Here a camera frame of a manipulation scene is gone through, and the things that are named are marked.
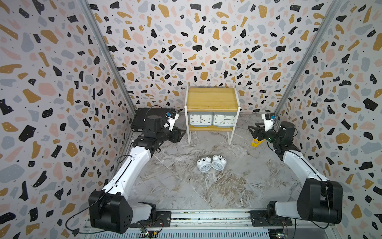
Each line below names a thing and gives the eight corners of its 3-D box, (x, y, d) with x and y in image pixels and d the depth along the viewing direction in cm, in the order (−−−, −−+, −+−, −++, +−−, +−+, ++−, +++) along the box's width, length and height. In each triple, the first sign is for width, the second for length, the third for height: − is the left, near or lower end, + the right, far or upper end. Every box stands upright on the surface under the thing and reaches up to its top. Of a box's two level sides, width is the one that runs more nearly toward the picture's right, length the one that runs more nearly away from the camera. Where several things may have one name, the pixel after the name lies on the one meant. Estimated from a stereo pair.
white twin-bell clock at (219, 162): (211, 171, 92) (212, 164, 85) (211, 162, 96) (212, 155, 89) (224, 171, 92) (227, 164, 85) (223, 162, 96) (225, 155, 89)
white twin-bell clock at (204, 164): (199, 174, 92) (199, 166, 84) (197, 166, 95) (197, 159, 87) (211, 170, 93) (212, 163, 86) (209, 163, 96) (209, 155, 89)
